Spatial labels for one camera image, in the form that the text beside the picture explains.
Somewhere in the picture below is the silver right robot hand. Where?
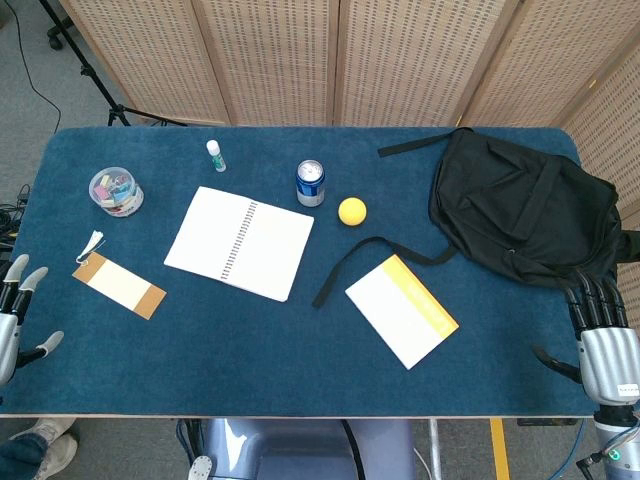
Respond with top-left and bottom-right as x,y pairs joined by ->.
532,269 -> 640,406

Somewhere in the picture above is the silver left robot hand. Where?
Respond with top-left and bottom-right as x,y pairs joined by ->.
0,253 -> 65,386

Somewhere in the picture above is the brown and cream bookmark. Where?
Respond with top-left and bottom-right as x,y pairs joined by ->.
71,229 -> 168,320

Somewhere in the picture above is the spiral notebook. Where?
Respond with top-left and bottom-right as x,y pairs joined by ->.
163,185 -> 316,304

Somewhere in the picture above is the white sneaker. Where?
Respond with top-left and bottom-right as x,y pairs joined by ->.
9,417 -> 80,480

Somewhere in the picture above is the blue jeans leg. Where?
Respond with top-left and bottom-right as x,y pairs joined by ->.
0,438 -> 45,480

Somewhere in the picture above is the black backpack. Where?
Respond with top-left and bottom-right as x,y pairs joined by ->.
311,127 -> 640,309

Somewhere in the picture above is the clear jar of clips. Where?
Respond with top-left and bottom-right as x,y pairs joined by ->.
88,166 -> 145,219

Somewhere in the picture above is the white yellow notepad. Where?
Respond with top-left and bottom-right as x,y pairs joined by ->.
344,253 -> 460,371

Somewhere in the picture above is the blue table mat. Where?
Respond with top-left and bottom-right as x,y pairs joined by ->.
0,125 -> 596,420

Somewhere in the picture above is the black tripod stand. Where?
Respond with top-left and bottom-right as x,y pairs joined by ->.
38,0 -> 189,129

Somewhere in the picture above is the white glue stick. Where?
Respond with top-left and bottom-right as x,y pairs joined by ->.
205,139 -> 227,174

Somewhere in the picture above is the yellow ball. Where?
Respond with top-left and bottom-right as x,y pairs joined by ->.
337,197 -> 369,226

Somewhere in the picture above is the grey-blue robot torso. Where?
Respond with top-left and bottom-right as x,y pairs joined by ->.
174,418 -> 416,480

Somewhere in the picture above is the blue soda can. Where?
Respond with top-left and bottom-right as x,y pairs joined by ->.
296,159 -> 326,208

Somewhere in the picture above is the wicker folding screen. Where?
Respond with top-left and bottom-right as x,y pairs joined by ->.
59,0 -> 640,321

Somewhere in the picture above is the black cable bundle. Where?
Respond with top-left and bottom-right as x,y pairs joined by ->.
0,183 -> 32,281

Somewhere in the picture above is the black floor cable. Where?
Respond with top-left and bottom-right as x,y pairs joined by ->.
7,0 -> 62,136

